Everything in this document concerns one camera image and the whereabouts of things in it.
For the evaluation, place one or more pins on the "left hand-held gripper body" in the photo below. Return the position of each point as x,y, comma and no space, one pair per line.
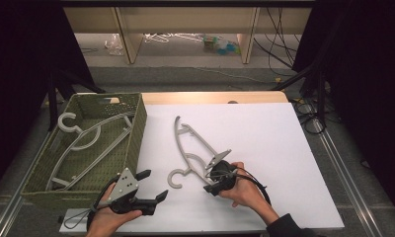
125,184

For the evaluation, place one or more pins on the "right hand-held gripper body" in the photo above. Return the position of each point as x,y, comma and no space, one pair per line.
223,173

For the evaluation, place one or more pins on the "grey plastic hanger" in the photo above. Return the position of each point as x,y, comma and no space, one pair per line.
100,158
176,133

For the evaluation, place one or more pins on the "green woven basket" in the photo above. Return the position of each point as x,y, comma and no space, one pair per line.
138,138

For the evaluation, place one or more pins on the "person's right hand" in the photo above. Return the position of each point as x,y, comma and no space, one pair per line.
246,194

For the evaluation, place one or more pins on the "person's left hand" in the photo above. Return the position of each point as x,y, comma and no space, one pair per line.
105,223

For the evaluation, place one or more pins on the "white sheet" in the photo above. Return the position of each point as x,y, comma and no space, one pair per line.
268,138

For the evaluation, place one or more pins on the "black metal stand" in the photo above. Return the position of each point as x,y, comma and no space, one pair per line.
52,105
321,98

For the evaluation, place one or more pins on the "pile of colourful toys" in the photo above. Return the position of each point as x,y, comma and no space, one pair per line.
222,46

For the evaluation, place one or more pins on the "clear plastic bag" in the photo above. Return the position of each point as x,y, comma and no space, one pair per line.
114,44

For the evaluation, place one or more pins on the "beige wooden shelf unit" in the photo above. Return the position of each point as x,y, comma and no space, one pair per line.
185,19

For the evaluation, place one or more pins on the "black curtain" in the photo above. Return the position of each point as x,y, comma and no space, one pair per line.
366,82
17,65

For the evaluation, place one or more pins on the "metal floor rail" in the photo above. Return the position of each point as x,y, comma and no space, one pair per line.
347,184
8,214

